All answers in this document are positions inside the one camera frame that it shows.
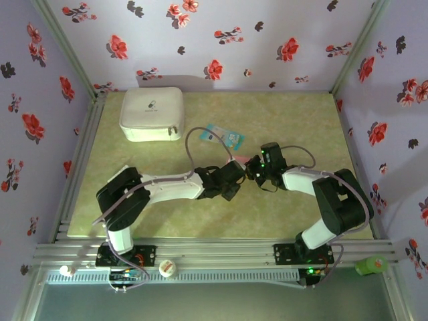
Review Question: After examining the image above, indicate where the blue wipes packet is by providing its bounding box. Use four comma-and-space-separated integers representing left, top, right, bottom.
199, 123, 246, 151

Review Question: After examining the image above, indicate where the white flat packet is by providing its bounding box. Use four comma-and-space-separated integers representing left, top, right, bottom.
107, 165, 130, 183

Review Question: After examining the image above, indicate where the white zip pouch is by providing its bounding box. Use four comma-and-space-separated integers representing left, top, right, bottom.
119, 86, 186, 143

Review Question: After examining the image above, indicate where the green bottle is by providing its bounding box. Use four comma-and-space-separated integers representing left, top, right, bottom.
354, 255, 389, 277

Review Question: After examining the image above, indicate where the grey left arm cable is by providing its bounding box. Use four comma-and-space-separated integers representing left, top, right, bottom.
92, 126, 234, 294

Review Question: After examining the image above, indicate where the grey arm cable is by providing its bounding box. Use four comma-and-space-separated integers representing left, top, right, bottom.
280, 144, 375, 290
92, 126, 234, 294

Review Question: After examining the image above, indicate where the grey right arm cable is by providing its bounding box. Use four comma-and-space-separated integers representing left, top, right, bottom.
280, 144, 375, 290

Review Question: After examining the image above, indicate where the long aluminium frame rail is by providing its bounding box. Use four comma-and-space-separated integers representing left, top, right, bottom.
32, 237, 401, 268

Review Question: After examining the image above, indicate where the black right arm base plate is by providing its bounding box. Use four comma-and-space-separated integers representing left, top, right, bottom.
273, 243, 335, 265

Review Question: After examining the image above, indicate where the grey slotted cable duct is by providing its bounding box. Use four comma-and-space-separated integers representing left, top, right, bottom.
44, 269, 301, 286

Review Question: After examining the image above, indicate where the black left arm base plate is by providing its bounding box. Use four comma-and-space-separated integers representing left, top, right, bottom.
96, 245, 157, 268

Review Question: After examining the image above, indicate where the small electronics board with wires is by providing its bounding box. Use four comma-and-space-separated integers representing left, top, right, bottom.
299, 265, 327, 278
109, 267, 143, 282

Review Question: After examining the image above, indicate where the aluminium frame post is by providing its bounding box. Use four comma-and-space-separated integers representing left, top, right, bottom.
329, 0, 393, 95
29, 0, 104, 101

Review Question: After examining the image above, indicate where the aluminium frame leg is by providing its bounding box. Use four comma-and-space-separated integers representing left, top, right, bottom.
381, 267, 415, 321
11, 265, 49, 321

